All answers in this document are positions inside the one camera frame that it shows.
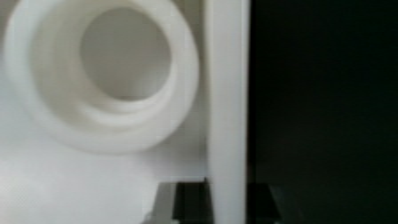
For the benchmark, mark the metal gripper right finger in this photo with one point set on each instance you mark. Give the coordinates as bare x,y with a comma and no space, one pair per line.
261,208

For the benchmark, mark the white square table top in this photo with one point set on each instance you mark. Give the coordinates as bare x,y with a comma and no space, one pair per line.
123,109

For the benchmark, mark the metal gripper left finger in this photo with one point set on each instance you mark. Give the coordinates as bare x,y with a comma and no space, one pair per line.
181,204

